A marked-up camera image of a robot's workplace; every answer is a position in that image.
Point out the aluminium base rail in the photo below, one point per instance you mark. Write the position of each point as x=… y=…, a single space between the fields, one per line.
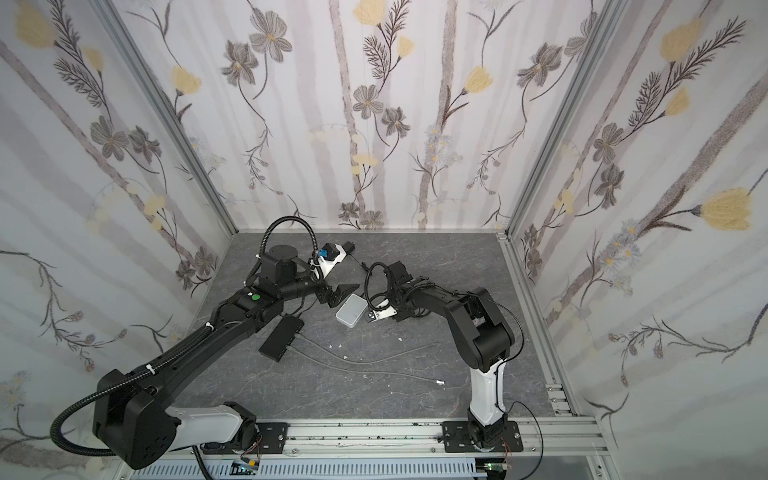
x=560 y=447

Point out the white rectangular device box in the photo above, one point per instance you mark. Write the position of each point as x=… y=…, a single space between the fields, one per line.
x=352 y=310

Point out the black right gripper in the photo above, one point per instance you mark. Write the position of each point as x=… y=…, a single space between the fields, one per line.
x=393 y=294

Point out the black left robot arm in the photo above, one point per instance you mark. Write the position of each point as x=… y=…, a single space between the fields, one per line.
x=134 y=417

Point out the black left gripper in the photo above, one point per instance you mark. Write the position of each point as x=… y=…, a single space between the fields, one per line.
x=327 y=291

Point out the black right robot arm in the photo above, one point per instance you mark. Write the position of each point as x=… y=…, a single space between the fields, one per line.
x=481 y=334

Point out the white slotted cable duct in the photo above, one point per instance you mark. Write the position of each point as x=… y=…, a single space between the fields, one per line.
x=408 y=468

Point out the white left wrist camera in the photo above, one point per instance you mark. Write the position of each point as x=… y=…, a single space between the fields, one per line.
x=323 y=261

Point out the black network switch box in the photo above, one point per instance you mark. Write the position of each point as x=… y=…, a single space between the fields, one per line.
x=276 y=344

